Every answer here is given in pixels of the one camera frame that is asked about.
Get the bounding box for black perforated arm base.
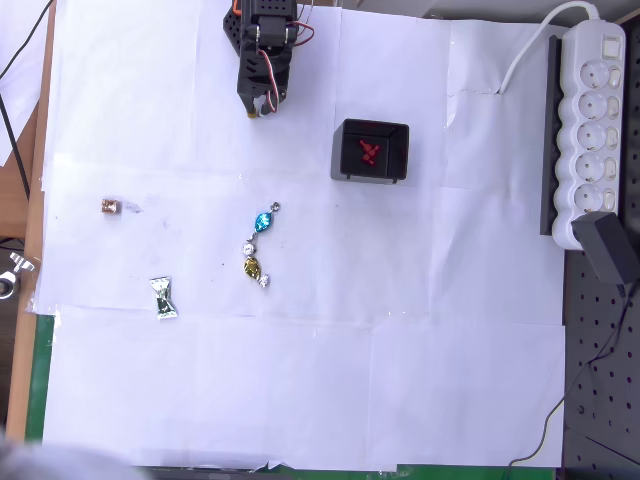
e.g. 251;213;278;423
222;0;251;54

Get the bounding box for black box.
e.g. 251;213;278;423
329;118;411;185

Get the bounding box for blue wrapped candy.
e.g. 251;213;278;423
248;201;281;242

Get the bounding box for gold wrapped candy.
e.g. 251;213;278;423
241;242;272;290

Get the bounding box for green white candy packet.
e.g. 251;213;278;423
148;275;180;321

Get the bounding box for loose white paper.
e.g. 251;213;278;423
0;0;51;169

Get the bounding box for white paper sheet cover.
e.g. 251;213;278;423
32;0;566;471

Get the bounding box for metal clamp screw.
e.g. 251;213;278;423
0;252;36;301

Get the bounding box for white power strip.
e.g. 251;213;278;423
551;18;627;251

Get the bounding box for black power adapter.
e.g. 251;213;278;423
570;211;640;286

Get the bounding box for blurry grey object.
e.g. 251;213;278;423
0;429;146;480

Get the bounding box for black perforated board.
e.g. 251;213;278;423
562;12;640;480

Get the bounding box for white power strip cable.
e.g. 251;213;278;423
497;0;601;96

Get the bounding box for thin black adapter cable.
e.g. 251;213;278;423
507;282;636;469

